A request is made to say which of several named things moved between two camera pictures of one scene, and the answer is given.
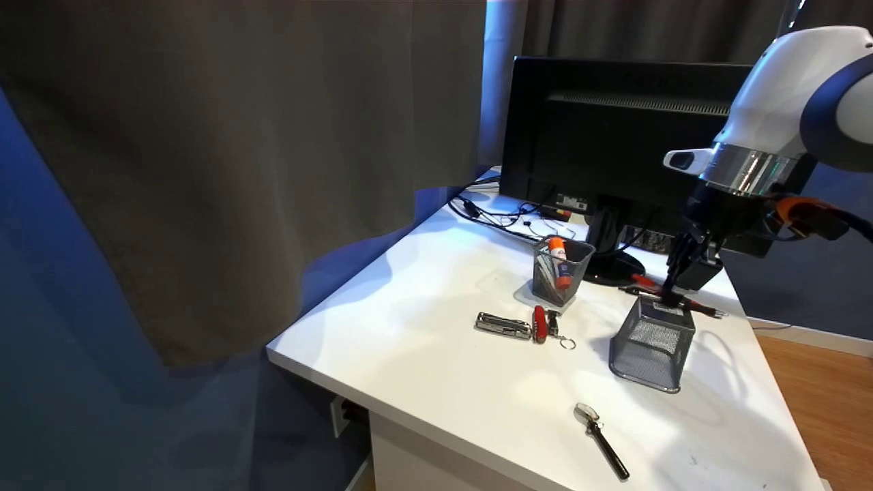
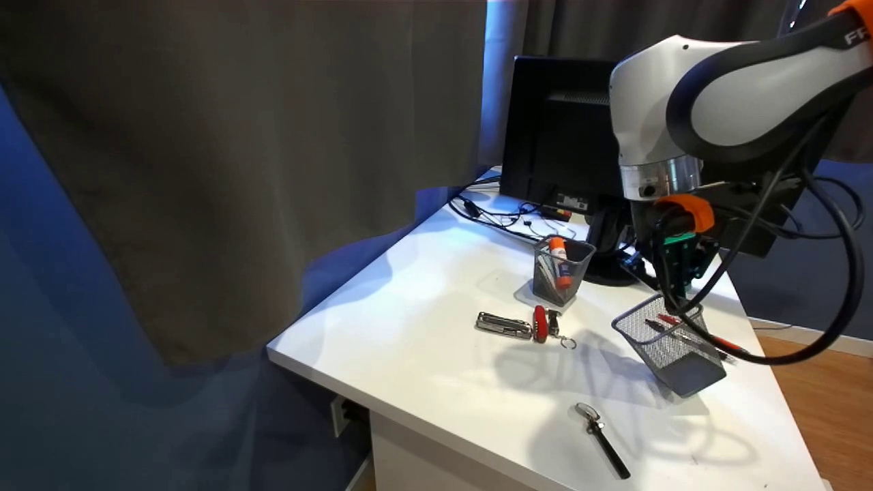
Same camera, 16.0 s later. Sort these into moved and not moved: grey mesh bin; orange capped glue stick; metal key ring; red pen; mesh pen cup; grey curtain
Moved: red pen; grey mesh bin
Not moved: grey curtain; orange capped glue stick; metal key ring; mesh pen cup
